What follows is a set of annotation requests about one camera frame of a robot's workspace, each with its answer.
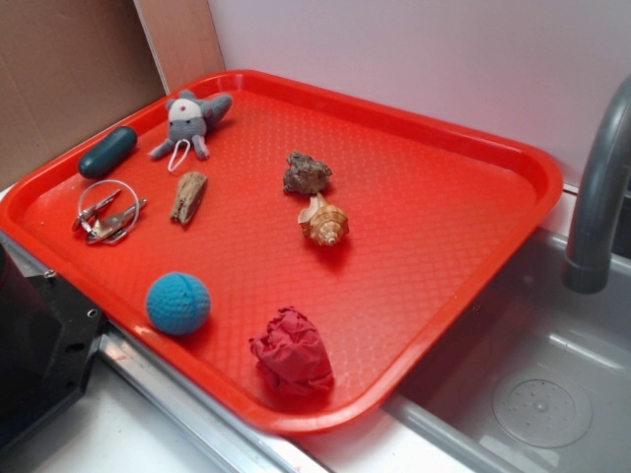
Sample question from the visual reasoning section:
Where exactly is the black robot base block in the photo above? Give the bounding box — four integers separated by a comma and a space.
1, 248, 105, 453

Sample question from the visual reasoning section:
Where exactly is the red plastic tray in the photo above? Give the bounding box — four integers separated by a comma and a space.
1, 71, 563, 435

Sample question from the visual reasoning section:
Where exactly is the crumpled red paper ball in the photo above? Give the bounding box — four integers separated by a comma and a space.
249, 306, 334, 396

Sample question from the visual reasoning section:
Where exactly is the grey plastic sink basin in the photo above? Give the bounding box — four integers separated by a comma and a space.
386, 231, 630, 472

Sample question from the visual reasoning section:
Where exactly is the brown driftwood piece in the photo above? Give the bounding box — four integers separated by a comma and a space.
170, 171, 208, 226

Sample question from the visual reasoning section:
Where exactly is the grey brown rock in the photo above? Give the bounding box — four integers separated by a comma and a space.
283, 151, 332, 195

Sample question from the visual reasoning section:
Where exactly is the grey plush toy animal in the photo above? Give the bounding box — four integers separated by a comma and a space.
149, 90, 233, 171

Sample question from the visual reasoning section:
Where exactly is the tan spiral seashell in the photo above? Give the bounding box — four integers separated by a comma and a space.
298, 193, 350, 246

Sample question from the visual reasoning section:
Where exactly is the silver key ring with keys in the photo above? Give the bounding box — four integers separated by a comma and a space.
71, 179, 149, 246

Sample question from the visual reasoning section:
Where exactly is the dark green capsule case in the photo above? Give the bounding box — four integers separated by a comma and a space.
78, 126, 138, 179

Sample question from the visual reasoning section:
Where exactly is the blue textured ball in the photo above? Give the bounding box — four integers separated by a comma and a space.
146, 272, 212, 336

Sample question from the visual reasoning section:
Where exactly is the grey toy faucet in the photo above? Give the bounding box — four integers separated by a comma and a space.
562, 79, 630, 294

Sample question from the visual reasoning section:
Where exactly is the brown cardboard panel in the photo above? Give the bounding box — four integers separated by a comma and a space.
1, 1, 225, 188

